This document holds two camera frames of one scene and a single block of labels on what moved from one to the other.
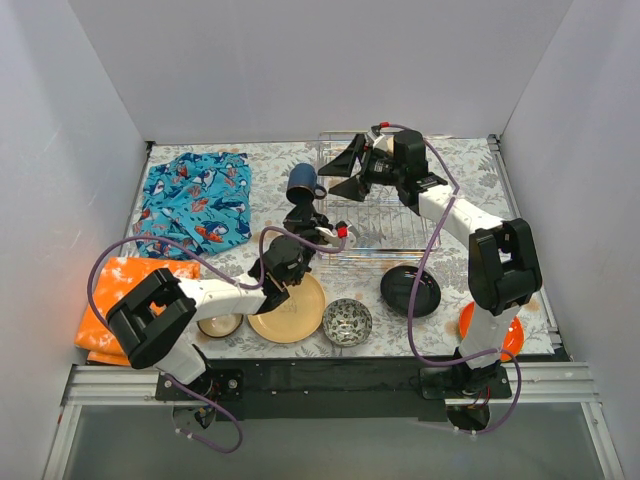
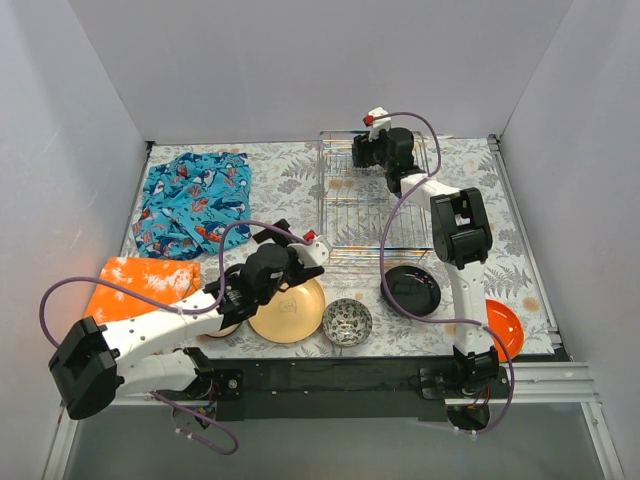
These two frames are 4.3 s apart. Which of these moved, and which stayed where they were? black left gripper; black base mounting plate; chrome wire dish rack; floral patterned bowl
Moved: black left gripper
Stayed: floral patterned bowl; chrome wire dish rack; black base mounting plate
